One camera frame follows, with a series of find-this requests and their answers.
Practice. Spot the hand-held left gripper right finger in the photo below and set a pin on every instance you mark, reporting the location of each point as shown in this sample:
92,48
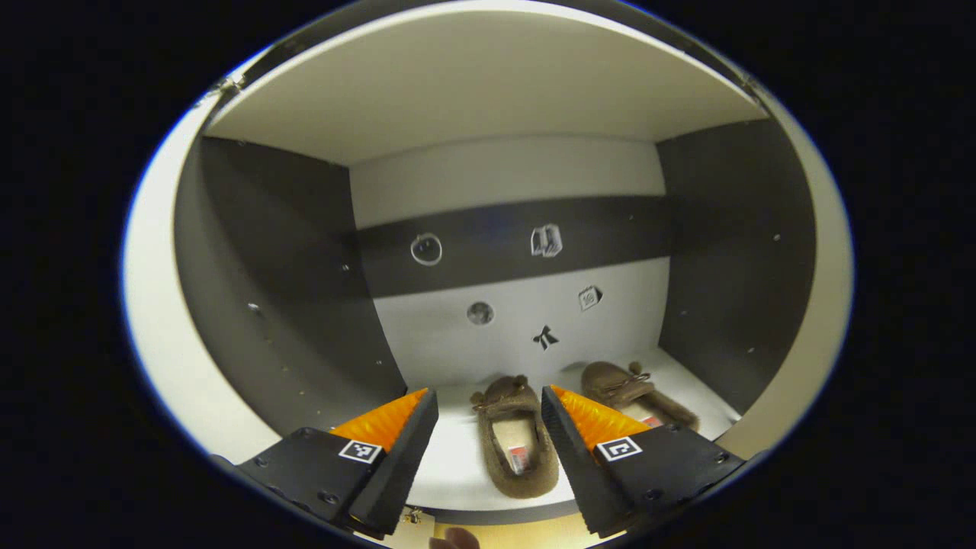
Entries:
576,465

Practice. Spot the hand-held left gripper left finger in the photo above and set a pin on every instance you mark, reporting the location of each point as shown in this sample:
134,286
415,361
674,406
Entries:
404,465

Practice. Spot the white shoe cabinet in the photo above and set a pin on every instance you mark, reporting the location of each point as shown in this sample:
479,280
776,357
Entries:
457,457

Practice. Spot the brown fuzzy slipper shoe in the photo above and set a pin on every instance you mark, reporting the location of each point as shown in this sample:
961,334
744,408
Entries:
503,396
610,379

